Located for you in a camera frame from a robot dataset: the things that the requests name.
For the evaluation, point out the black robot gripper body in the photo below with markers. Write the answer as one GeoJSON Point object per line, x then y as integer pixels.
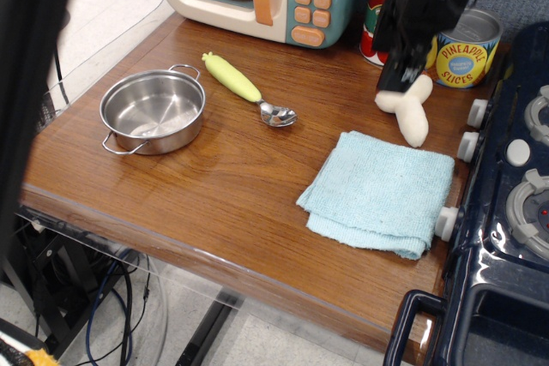
{"type": "Point", "coordinates": [417, 21]}

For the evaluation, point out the yellow object bottom left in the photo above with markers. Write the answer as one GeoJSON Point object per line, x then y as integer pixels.
{"type": "Point", "coordinates": [41, 358]}

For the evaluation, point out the green handled metal spoon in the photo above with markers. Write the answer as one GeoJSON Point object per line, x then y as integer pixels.
{"type": "Point", "coordinates": [238, 83]}

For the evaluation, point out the stainless steel pot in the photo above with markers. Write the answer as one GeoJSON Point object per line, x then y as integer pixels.
{"type": "Point", "coordinates": [153, 112]}

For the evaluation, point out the white stove knob bottom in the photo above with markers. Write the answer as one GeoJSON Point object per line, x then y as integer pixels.
{"type": "Point", "coordinates": [445, 223]}

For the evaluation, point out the dark blue toy stove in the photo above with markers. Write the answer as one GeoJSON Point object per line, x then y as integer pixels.
{"type": "Point", "coordinates": [494, 306]}

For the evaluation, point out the white stove knob top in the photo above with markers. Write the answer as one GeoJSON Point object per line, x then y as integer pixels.
{"type": "Point", "coordinates": [477, 113]}

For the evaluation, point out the white stove knob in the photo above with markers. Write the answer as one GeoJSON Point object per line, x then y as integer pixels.
{"type": "Point", "coordinates": [468, 146]}
{"type": "Point", "coordinates": [445, 223]}
{"type": "Point", "coordinates": [477, 113]}

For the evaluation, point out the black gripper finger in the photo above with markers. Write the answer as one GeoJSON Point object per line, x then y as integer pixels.
{"type": "Point", "coordinates": [385, 30]}
{"type": "Point", "coordinates": [401, 70]}

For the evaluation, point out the pineapple slices can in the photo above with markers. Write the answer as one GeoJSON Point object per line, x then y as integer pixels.
{"type": "Point", "coordinates": [462, 56]}

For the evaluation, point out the white stove knob middle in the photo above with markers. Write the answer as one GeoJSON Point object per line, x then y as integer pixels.
{"type": "Point", "coordinates": [468, 146]}

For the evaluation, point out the tomato sauce can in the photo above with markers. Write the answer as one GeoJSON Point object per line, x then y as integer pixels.
{"type": "Point", "coordinates": [373, 56]}

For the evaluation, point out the light blue folded towel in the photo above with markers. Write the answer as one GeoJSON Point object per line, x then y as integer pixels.
{"type": "Point", "coordinates": [371, 194]}

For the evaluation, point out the white brown plush mushroom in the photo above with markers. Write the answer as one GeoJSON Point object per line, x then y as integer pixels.
{"type": "Point", "coordinates": [408, 109]}

